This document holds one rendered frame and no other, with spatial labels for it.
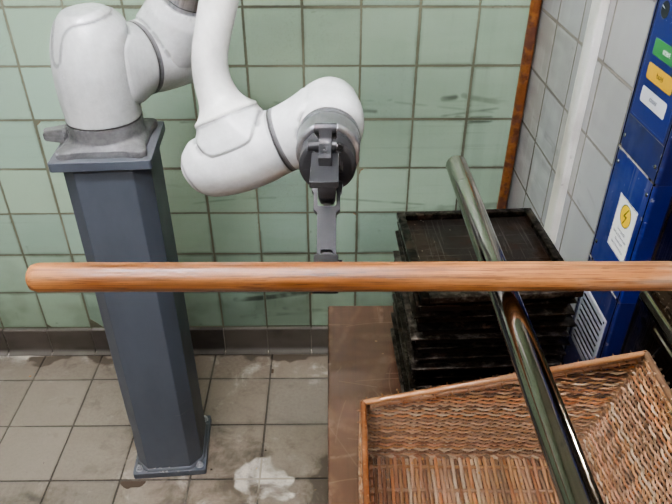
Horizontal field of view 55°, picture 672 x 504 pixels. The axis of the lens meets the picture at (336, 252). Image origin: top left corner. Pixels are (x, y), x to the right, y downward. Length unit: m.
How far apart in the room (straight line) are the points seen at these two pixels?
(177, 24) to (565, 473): 1.13
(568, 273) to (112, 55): 0.97
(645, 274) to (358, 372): 0.84
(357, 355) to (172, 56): 0.75
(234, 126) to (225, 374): 1.41
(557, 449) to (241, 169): 0.62
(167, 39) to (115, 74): 0.14
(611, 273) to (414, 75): 1.23
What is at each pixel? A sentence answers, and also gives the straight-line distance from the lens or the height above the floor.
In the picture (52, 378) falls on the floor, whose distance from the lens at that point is 2.42.
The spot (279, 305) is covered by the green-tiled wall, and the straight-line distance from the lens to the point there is 2.22.
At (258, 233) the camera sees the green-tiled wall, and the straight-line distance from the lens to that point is 2.05.
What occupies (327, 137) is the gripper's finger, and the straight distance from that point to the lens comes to 0.72.
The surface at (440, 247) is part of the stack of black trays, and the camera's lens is 1.24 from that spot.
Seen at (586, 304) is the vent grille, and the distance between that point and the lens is 1.39.
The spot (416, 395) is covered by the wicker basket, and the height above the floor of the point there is 0.75.
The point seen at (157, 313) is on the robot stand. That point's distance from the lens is 1.60.
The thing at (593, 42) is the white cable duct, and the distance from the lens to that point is 1.45.
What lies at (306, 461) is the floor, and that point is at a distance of 2.00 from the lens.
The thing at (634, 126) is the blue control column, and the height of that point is 1.15.
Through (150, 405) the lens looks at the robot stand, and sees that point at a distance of 1.82.
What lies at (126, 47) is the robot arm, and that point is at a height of 1.21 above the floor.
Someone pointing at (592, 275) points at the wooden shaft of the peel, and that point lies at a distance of 0.68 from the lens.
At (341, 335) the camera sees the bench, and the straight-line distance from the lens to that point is 1.51.
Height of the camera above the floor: 1.58
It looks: 34 degrees down
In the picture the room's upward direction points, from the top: straight up
